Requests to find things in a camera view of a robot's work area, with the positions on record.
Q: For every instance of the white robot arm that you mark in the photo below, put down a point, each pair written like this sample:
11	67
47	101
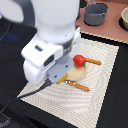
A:
54	20

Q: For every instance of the white woven placemat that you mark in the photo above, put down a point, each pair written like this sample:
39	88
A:
75	106

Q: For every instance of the round wooden plate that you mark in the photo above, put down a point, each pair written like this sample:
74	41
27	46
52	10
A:
76	73

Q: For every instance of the red toy pepper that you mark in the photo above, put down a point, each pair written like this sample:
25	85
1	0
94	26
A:
79	60

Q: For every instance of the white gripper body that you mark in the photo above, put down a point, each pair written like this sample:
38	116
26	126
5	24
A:
51	60

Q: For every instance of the toy bread loaf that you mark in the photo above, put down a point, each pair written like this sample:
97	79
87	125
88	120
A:
62	78

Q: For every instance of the fork with orange handle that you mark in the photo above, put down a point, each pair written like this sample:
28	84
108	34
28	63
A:
76	85

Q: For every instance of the beige bowl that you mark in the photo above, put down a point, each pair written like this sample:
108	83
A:
124	16

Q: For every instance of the large grey pot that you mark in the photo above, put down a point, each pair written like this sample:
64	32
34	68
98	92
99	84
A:
95	13

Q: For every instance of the brown wooden board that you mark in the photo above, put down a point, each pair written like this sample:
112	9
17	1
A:
110	28

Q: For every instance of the knife with orange handle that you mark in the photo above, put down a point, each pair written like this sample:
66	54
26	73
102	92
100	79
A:
93	61

